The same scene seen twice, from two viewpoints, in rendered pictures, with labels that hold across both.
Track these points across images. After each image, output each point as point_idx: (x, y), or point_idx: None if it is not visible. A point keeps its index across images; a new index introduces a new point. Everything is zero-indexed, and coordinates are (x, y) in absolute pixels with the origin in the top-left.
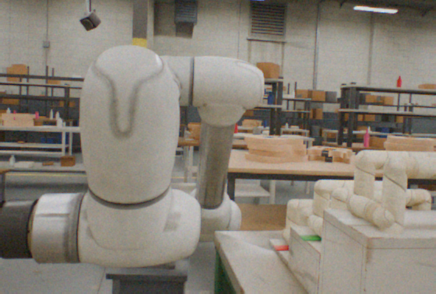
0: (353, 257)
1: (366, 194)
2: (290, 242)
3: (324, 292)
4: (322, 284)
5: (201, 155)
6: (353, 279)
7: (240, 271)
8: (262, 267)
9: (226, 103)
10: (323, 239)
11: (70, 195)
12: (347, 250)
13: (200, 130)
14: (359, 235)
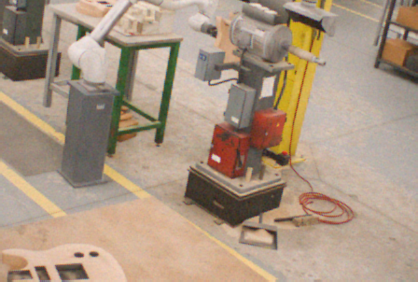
0: (171, 17)
1: None
2: (143, 28)
3: (160, 29)
4: (160, 28)
5: (119, 19)
6: (171, 21)
7: (152, 39)
8: (146, 37)
9: None
10: (160, 19)
11: (208, 21)
12: (169, 17)
13: (125, 8)
14: (173, 12)
